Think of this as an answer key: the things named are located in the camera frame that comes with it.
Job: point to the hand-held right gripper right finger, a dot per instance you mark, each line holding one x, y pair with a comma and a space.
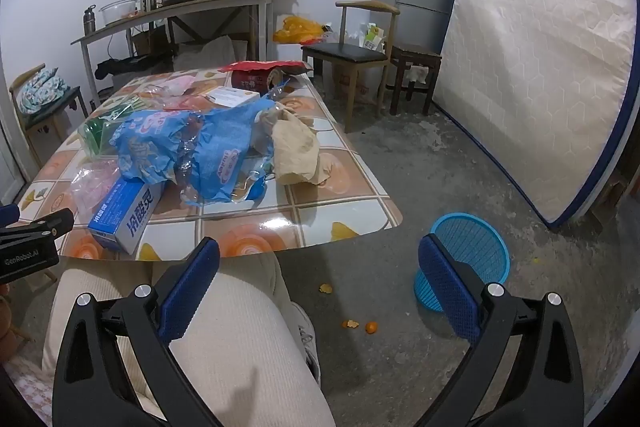
445, 292

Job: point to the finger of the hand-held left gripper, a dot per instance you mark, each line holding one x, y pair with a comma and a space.
45, 224

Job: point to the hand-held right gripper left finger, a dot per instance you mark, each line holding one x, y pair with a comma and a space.
190, 287

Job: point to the blue plastic wastebasket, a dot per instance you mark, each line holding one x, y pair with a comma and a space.
470, 247

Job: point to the pink plastic bag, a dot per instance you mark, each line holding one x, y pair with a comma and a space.
92, 187

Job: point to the snack wrappers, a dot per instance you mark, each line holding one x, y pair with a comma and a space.
125, 217

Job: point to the green plastic packaging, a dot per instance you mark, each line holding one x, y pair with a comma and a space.
97, 129

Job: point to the blue snack bag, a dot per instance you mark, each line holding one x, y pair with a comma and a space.
145, 142
220, 157

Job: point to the brown paper bag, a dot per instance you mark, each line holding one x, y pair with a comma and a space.
297, 147

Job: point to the small white box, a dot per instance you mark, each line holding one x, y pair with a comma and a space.
232, 96

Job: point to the red snack bag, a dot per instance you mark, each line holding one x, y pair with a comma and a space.
250, 79

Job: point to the person's cream trouser leg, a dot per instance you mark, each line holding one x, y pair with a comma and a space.
225, 357

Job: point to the orange peel pieces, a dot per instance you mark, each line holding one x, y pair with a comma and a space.
370, 327

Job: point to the orange peel piece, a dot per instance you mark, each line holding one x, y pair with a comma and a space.
350, 324
326, 289

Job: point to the person's white shoe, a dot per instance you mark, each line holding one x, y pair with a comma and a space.
309, 342

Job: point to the wooden chair with patterned cushion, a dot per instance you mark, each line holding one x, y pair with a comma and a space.
42, 92

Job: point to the dark clothing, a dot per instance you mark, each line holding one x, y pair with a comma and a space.
130, 66

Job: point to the metal water bottle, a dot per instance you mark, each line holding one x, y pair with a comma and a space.
89, 19

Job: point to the cardboard box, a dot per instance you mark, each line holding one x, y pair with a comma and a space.
149, 42

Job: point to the white sack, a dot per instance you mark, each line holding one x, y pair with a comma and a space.
357, 84

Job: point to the clear glass bowl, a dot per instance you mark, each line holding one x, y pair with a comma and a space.
120, 12

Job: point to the white pillow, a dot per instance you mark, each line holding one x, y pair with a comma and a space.
210, 54

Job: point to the dark wooden stool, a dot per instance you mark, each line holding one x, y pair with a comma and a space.
415, 52

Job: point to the white mattress with blue edge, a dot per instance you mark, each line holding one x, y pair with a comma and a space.
540, 57

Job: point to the wooden chair with black seat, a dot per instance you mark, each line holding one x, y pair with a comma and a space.
345, 52

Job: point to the green white carton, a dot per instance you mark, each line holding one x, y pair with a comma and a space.
372, 38

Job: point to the grey side table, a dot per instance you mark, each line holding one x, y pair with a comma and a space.
200, 4

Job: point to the yellow plastic bag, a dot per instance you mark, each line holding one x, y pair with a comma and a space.
297, 29

